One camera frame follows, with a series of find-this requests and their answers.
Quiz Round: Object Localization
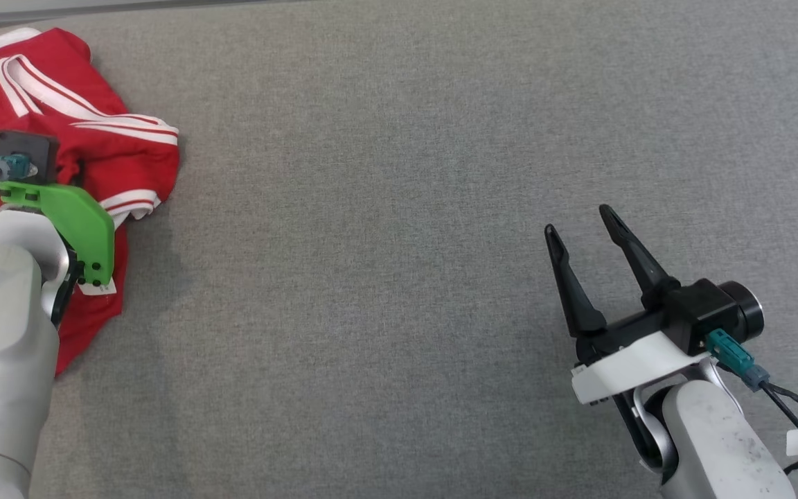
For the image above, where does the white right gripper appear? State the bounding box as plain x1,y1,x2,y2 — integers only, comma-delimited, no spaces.
544,204,711,466

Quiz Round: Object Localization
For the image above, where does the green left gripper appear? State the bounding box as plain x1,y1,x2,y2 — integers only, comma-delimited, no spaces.
0,182,116,328

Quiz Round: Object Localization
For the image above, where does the red white sports jersey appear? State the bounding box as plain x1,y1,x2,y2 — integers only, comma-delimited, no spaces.
0,26,181,377

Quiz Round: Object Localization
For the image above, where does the teal left camera connector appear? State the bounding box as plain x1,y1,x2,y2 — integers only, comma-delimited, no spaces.
0,154,39,182

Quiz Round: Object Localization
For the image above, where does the teal camera connector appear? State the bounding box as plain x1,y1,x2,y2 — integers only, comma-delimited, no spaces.
0,154,39,182
704,329,771,392

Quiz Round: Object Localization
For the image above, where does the teal right camera connector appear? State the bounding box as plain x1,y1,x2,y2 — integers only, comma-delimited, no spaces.
704,329,771,392

